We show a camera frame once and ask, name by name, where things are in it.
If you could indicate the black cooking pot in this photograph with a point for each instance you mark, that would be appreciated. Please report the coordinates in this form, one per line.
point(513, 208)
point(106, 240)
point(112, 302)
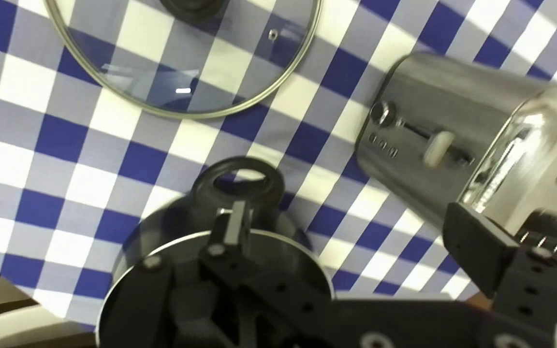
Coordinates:
point(162, 225)

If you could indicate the silver two-slot toaster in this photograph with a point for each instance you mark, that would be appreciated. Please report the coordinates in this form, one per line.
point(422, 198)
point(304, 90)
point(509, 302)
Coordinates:
point(453, 109)

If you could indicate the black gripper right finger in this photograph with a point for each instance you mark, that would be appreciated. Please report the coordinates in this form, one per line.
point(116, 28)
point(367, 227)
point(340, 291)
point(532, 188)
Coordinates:
point(484, 239)

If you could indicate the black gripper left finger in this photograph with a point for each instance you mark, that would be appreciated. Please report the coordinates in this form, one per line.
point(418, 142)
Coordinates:
point(234, 225)

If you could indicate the blue white checkered tablecloth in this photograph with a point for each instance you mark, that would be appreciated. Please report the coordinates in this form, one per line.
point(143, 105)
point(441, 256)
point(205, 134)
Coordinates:
point(52, 142)

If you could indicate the glass lid with black knob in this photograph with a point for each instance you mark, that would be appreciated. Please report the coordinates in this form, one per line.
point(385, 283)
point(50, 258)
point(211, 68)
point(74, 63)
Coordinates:
point(162, 59)

